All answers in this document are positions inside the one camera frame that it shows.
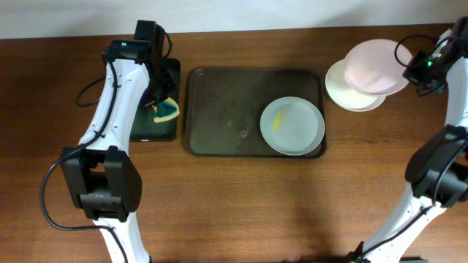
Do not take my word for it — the pink plate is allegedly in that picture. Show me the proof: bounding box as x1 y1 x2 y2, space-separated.
344 39 412 96

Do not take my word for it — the green and yellow sponge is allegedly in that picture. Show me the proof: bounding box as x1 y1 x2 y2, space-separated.
153 97 180 123

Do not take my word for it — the white plate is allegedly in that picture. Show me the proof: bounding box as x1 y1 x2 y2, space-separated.
325 60 386 112

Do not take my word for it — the light blue plate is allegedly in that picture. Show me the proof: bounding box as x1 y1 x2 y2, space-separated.
260 96 325 156

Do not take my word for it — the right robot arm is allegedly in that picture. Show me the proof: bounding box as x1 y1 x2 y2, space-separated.
347 17 467 262

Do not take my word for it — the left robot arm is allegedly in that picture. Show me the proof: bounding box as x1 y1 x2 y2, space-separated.
58 20 175 262

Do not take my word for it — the black sponge tray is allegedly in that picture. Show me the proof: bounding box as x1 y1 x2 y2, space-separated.
130 58 181 142

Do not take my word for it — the dark brown serving tray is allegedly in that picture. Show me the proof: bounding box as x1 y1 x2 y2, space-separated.
185 66 325 158

